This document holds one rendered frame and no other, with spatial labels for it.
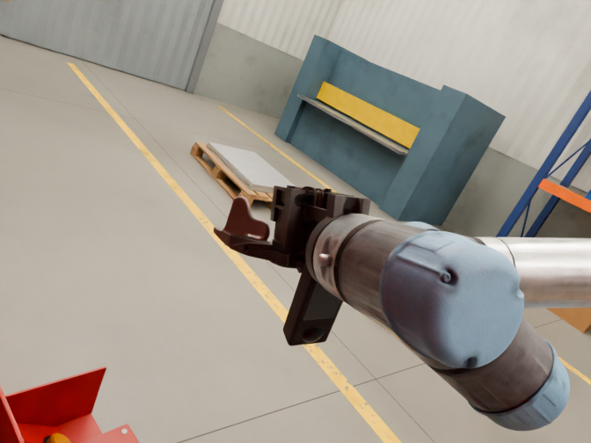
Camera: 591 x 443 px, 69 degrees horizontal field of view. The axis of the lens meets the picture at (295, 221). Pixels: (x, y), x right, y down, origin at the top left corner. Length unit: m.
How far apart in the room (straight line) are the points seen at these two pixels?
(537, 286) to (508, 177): 6.48
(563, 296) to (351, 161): 6.08
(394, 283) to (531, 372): 0.13
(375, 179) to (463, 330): 5.96
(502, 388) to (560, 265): 0.20
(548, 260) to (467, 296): 0.25
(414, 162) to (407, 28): 3.38
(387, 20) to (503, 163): 3.55
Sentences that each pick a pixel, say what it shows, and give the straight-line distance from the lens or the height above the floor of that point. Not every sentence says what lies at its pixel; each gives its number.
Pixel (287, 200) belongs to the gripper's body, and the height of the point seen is 1.24.
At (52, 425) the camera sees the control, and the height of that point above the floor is 0.71.
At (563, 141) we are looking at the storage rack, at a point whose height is 1.68.
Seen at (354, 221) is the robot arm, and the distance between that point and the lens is 0.35.
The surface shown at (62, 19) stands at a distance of 7.58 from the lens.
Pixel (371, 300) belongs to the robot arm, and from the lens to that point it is 0.29.
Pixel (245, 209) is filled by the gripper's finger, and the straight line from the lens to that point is 0.49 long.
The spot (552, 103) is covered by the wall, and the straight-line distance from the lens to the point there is 7.00.
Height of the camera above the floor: 1.37
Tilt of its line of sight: 20 degrees down
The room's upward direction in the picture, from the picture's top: 25 degrees clockwise
